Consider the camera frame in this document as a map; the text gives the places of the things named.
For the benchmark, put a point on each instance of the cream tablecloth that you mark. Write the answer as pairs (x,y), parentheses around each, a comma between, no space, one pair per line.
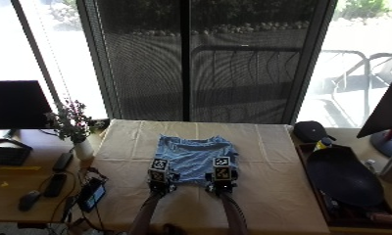
(204,182)

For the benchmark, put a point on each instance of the black zippered pouch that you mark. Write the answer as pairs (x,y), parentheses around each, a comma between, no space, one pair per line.
(309,131)

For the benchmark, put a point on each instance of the potted purple flower plant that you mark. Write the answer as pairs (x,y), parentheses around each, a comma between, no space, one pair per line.
(69,121)

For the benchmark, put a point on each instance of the dark oval pan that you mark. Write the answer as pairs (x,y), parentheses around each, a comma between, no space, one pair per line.
(343,176)

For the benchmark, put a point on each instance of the dark tilted monitor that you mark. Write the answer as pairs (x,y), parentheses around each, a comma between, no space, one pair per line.
(385,112)

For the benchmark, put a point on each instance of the black remote control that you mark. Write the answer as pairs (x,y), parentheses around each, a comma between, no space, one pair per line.
(61,161)

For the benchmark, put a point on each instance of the light blue t-shirt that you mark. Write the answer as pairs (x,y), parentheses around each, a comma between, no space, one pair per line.
(194,160)

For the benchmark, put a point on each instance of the white marker cube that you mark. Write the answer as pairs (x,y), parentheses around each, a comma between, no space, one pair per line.
(158,169)
(222,168)

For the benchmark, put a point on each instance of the black keyboard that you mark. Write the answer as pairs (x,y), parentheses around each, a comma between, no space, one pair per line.
(7,155)

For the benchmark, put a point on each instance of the yellow bottle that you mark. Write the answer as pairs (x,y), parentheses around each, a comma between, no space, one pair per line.
(322,143)

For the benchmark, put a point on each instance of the dark wooden tray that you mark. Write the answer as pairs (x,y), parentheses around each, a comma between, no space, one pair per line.
(330,209)

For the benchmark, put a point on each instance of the grey monitor stand base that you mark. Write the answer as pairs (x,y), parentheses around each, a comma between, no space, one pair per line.
(386,142)

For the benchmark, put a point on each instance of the white vase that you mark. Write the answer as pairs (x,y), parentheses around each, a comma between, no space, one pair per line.
(82,149)

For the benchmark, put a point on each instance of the person's right hand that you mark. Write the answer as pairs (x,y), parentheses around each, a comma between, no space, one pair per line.
(221,186)

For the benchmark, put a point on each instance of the yellow ruler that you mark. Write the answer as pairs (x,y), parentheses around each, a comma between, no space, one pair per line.
(19,168)

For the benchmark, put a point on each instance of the person's left hand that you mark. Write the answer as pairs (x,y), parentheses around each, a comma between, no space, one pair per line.
(160,184)

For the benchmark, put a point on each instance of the black computer monitor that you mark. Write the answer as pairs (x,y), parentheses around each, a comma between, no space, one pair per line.
(13,104)

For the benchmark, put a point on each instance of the device with blue screen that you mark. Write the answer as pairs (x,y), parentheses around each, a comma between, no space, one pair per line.
(90,195)

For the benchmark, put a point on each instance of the black phone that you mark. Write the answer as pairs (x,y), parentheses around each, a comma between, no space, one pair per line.
(54,184)

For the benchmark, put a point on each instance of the black computer mouse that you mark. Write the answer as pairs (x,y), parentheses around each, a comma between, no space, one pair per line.
(28,200)

